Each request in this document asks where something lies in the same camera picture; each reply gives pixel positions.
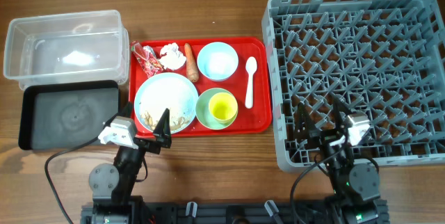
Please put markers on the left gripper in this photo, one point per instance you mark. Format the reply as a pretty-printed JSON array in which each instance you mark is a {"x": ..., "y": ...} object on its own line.
[{"x": 163, "y": 136}]

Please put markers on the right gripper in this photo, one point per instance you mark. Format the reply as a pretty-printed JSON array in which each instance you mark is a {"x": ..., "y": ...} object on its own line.
[{"x": 320, "y": 138}]

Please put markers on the light blue plate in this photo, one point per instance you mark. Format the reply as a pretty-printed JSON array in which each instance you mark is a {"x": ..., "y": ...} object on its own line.
[{"x": 170, "y": 91}]

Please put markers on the red candy wrapper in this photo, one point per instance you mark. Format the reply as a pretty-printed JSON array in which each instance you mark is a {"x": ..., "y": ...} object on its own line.
[{"x": 147, "y": 59}]

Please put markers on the green small bowl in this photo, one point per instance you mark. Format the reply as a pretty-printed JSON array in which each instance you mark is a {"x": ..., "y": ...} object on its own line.
[{"x": 202, "y": 110}]

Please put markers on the orange carrot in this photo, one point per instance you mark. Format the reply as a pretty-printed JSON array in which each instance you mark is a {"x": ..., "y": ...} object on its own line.
[{"x": 192, "y": 72}]

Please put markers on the white tissue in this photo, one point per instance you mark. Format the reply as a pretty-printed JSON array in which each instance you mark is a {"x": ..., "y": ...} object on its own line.
[{"x": 171, "y": 57}]

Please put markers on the yellow cup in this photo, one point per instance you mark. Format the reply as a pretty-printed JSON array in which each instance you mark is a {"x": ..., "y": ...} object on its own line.
[{"x": 223, "y": 107}]

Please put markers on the white plastic spoon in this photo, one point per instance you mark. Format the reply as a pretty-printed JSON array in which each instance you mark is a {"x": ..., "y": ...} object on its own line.
[{"x": 251, "y": 68}]

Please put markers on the light blue bowl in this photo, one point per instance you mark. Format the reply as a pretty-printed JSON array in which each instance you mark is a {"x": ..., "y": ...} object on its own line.
[{"x": 217, "y": 61}]

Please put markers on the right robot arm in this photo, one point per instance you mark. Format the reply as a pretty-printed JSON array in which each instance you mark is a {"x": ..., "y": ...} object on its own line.
[{"x": 355, "y": 185}]

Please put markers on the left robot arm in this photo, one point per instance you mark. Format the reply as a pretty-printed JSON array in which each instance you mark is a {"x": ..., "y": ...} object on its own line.
[{"x": 112, "y": 183}]

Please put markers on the grey dishwasher rack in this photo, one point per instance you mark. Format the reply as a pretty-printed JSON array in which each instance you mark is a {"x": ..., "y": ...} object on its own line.
[{"x": 384, "y": 58}]

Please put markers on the red serving tray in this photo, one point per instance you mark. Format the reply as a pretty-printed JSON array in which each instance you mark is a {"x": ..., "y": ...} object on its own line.
[{"x": 248, "y": 121}]

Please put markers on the clear plastic bin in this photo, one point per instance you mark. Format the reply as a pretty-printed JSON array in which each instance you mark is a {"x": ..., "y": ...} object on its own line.
[{"x": 67, "y": 48}]

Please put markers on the black plastic tray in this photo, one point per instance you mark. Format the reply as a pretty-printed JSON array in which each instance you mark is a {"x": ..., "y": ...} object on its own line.
[{"x": 66, "y": 115}]

